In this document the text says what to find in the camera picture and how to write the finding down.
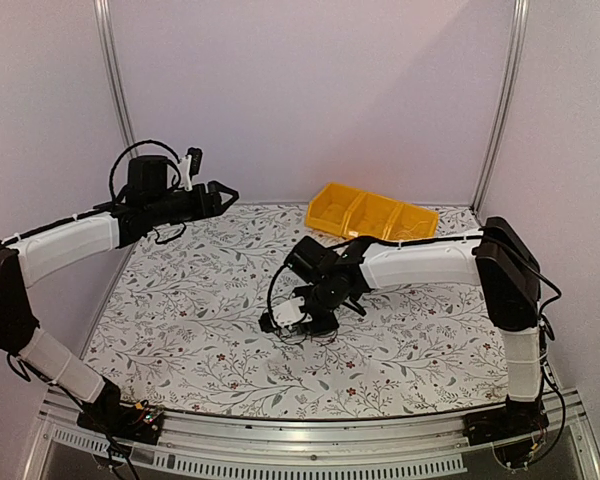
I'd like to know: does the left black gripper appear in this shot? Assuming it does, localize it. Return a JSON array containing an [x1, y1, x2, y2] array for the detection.
[[147, 180, 239, 226]]

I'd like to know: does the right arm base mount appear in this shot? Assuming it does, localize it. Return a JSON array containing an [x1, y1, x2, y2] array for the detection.
[[463, 397, 549, 469]]

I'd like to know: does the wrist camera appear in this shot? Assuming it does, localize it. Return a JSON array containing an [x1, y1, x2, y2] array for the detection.
[[259, 297, 309, 333], [178, 147, 203, 191]]

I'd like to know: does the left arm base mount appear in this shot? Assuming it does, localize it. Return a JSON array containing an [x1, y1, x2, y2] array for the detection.
[[77, 383, 165, 445]]

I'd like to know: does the right aluminium frame post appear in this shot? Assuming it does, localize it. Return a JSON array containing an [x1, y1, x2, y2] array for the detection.
[[471, 0, 530, 215]]

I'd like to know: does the left aluminium frame post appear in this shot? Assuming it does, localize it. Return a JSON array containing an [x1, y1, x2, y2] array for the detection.
[[93, 0, 135, 146]]

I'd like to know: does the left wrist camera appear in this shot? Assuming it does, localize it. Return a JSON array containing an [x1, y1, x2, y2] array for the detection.
[[178, 147, 203, 191]]

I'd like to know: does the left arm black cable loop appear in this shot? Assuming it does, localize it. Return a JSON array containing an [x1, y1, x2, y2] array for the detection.
[[108, 139, 181, 201]]

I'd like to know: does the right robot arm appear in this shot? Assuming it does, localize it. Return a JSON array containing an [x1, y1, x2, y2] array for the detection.
[[267, 217, 555, 436]]

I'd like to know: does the floral table mat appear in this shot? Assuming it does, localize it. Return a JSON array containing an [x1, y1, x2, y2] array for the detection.
[[82, 203, 544, 420]]

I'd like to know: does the yellow three-compartment bin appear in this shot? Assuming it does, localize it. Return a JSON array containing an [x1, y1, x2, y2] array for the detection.
[[305, 183, 439, 241]]

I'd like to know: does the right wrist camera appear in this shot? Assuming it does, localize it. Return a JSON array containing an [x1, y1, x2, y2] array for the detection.
[[259, 297, 309, 333]]

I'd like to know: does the aluminium front rail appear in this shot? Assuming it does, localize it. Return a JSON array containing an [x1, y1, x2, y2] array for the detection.
[[24, 389, 600, 479]]

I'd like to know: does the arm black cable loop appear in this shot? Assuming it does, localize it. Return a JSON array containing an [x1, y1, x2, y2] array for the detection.
[[108, 139, 181, 201], [265, 262, 301, 326]]

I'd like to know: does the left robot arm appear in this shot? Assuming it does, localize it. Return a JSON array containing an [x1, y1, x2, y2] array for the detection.
[[0, 148, 239, 434]]

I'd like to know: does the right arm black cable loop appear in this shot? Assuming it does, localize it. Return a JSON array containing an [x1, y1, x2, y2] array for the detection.
[[265, 262, 301, 326]]

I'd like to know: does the aluminium frame post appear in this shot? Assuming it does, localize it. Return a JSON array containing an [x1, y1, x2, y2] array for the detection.
[[93, 0, 135, 146], [471, 0, 530, 215]]

